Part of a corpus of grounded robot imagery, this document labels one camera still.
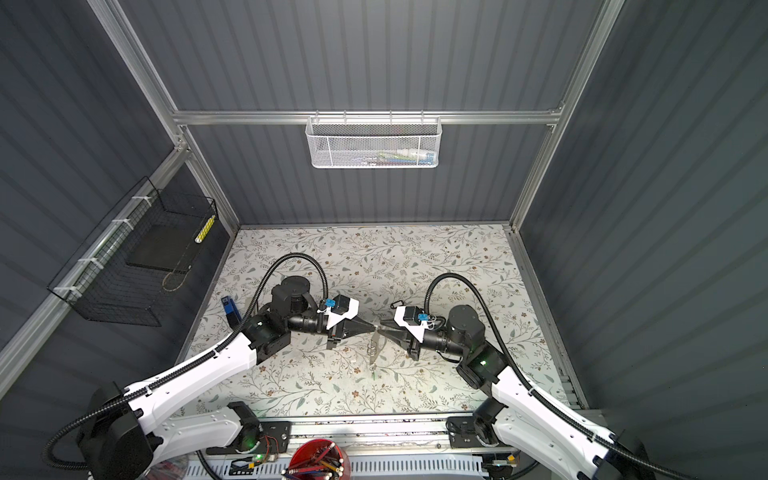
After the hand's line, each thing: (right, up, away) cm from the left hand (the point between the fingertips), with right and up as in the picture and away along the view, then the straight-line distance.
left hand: (375, 325), depth 67 cm
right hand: (+2, -1, 0) cm, 2 cm away
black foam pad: (-58, +18, +12) cm, 62 cm away
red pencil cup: (-12, -28, -4) cm, 31 cm away
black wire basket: (-60, +13, +5) cm, 62 cm away
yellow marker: (-48, +23, +15) cm, 56 cm away
